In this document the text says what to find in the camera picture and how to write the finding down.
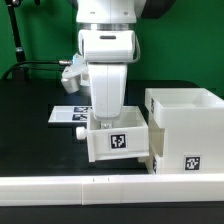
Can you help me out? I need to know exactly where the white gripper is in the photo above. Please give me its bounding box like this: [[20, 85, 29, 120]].
[[88, 64, 127, 129]]

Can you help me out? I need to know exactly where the white drawer box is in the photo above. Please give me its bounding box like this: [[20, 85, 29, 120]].
[[138, 152, 163, 175], [76, 106, 149, 162]]

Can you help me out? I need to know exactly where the white front drawer box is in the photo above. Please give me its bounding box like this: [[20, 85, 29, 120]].
[[138, 152, 163, 175]]

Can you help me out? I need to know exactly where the white drawer cabinet frame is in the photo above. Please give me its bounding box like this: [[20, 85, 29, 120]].
[[145, 88, 224, 174]]

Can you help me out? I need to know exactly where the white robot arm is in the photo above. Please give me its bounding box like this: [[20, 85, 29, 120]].
[[61, 0, 176, 129]]

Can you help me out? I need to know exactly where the black stand pole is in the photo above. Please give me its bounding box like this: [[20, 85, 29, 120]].
[[2, 0, 29, 81]]

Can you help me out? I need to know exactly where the white marker base plate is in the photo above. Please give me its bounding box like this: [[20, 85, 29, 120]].
[[48, 106, 90, 123]]

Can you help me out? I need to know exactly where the white front rail wall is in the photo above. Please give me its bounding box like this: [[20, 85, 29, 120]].
[[0, 174, 224, 206]]

